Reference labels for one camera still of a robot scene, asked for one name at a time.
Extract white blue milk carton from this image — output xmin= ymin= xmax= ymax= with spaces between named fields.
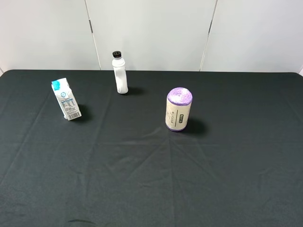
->
xmin=52 ymin=78 xmax=82 ymax=121

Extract purple trash bag roll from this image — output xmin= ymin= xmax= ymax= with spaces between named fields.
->
xmin=165 ymin=87 xmax=193 ymax=131

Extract white bottle black cap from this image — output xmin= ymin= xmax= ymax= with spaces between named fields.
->
xmin=112 ymin=51 xmax=128 ymax=95

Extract black tablecloth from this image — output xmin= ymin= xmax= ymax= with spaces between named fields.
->
xmin=0 ymin=70 xmax=303 ymax=227

